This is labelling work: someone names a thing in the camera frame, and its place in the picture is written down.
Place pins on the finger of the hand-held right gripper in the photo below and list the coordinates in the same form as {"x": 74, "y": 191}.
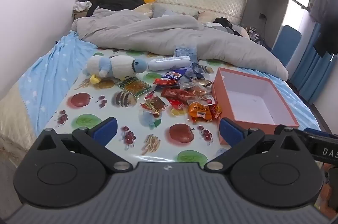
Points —
{"x": 312, "y": 131}

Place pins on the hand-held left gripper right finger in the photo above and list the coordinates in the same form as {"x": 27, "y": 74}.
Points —
{"x": 229, "y": 132}

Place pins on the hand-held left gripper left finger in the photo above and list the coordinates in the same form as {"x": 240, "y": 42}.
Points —
{"x": 105, "y": 131}

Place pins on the orange snack packet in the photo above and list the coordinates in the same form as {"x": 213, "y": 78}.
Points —
{"x": 202, "y": 111}

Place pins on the pink cardboard box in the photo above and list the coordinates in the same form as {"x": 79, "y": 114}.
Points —
{"x": 253, "y": 92}

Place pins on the green-edged snack packet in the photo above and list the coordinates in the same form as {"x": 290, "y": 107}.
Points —
{"x": 134, "y": 87}

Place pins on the brown red-edged snack packet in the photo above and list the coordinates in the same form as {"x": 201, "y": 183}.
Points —
{"x": 155, "y": 104}

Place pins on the dark blue snack packet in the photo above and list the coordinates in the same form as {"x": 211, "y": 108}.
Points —
{"x": 171, "y": 75}

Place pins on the fruit print mat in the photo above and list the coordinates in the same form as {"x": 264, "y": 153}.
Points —
{"x": 105, "y": 108}

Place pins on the blue curtains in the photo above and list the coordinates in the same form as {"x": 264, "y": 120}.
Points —
{"x": 309, "y": 73}

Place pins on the pile of snack packets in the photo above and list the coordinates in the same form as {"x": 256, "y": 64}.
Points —
{"x": 179, "y": 94}

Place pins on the white blue plush penguin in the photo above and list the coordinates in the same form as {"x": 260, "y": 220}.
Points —
{"x": 118, "y": 65}

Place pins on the light blue star bedsheet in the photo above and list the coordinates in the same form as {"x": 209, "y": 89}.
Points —
{"x": 52, "y": 68}

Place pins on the white tube bottle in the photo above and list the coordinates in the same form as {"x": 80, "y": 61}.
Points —
{"x": 163, "y": 63}

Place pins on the clear blue plastic bag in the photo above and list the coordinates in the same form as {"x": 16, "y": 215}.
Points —
{"x": 184, "y": 51}

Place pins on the blue chair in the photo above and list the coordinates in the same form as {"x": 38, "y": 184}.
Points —
{"x": 287, "y": 42}

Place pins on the cream mattress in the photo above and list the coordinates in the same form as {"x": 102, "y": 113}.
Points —
{"x": 13, "y": 113}

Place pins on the group of small bottles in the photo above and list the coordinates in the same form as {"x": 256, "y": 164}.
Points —
{"x": 253, "y": 32}

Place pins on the hanging black garment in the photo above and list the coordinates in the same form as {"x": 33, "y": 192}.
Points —
{"x": 330, "y": 28}

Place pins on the grey duvet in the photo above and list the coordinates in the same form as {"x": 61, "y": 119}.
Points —
{"x": 163, "y": 34}

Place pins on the brown cardboard box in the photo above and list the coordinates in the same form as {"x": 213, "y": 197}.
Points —
{"x": 79, "y": 15}

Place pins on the beige pillow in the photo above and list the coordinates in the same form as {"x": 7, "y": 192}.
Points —
{"x": 144, "y": 10}

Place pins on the white crumpled cloth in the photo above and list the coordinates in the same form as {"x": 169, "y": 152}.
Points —
{"x": 81, "y": 4}

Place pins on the black clothes heap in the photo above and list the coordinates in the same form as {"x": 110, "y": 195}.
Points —
{"x": 113, "y": 1}

